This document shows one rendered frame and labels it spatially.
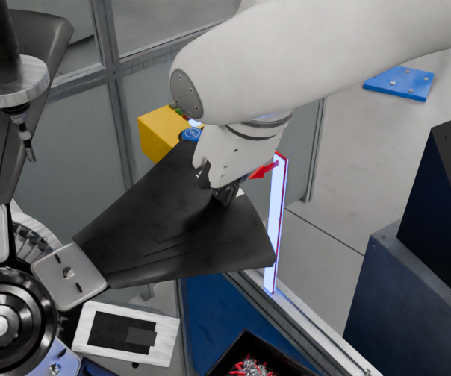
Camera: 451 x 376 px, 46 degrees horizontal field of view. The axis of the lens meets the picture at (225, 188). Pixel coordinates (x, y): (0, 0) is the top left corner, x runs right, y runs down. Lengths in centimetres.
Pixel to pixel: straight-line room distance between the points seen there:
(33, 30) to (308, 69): 37
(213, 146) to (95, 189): 104
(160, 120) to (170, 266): 48
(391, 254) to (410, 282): 6
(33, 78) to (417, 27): 31
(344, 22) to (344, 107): 272
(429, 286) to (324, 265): 123
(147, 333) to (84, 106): 78
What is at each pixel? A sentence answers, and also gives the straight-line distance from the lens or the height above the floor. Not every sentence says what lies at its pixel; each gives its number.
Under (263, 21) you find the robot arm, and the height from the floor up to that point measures 153.
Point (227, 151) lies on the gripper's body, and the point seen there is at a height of 133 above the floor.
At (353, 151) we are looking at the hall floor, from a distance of 279.
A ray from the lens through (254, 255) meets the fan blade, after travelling 71.
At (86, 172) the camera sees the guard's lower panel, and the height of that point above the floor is 70.
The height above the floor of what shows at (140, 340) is 101.
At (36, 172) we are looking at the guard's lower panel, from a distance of 149.
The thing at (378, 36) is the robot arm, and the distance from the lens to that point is 40.
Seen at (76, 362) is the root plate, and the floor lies 108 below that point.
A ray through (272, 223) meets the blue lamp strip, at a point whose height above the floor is 105.
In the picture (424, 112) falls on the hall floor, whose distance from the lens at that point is 319.
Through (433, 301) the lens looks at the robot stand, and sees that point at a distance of 103.
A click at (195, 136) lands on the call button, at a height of 108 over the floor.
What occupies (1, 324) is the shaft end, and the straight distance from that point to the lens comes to 61.
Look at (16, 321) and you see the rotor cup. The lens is 62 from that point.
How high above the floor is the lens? 170
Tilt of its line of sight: 43 degrees down
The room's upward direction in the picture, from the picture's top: straight up
